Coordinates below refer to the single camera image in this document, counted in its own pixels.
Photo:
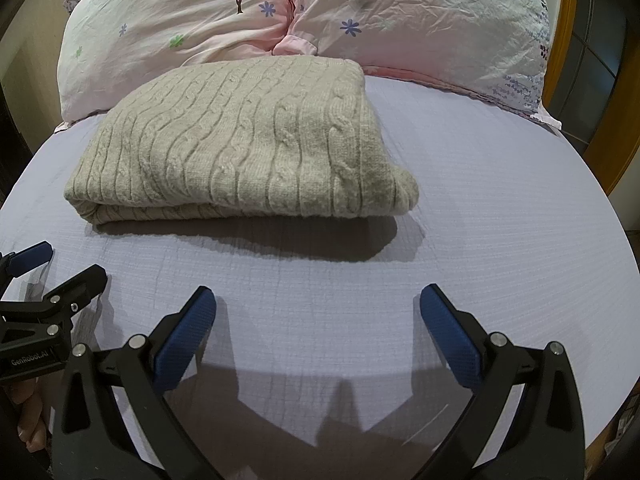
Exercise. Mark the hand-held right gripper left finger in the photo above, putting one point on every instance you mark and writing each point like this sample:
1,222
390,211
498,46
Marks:
184,341

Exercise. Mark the lavender bed sheet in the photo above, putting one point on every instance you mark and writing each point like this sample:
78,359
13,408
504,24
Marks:
360,280

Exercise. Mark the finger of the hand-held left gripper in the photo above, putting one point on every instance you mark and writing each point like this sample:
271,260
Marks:
82,282
31,256

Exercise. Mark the wooden bed headboard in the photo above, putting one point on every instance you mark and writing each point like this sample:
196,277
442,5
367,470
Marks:
602,125

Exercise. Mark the pink flower print pillow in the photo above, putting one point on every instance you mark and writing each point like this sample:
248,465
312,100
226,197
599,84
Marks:
440,25

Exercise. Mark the person's left hand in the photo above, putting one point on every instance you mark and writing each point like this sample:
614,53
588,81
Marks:
31,410

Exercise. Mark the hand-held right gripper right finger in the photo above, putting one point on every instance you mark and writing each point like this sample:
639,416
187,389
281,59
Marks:
450,341

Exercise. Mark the pink tree print pillow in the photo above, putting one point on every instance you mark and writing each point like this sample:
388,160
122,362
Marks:
165,25

